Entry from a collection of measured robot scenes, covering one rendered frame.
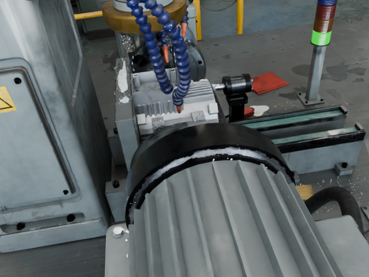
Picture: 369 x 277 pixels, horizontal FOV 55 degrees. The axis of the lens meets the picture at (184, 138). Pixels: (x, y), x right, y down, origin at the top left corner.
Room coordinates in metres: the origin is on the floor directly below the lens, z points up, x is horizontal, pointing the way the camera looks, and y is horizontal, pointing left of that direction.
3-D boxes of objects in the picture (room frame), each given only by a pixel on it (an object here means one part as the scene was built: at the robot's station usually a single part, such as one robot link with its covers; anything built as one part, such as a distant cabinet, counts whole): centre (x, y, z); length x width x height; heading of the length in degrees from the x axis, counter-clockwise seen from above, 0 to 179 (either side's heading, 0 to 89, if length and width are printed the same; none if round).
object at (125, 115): (0.76, 0.17, 0.97); 0.30 x 0.11 x 0.34; 5
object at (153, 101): (0.77, 0.06, 1.11); 0.12 x 0.11 x 0.07; 95
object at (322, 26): (1.11, -0.50, 1.10); 0.06 x 0.06 x 0.04
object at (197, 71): (1.10, 0.04, 1.04); 0.41 x 0.25 x 0.25; 5
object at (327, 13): (1.11, -0.50, 1.14); 0.06 x 0.06 x 0.04
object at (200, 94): (0.77, 0.02, 1.02); 0.20 x 0.19 x 0.19; 95
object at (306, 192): (0.65, -0.25, 0.80); 0.21 x 0.05 x 0.01; 91
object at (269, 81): (1.26, -0.36, 0.80); 0.15 x 0.12 x 0.01; 111
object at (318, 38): (1.11, -0.50, 1.05); 0.06 x 0.06 x 0.04
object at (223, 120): (0.81, -0.10, 1.01); 0.26 x 0.04 x 0.03; 5
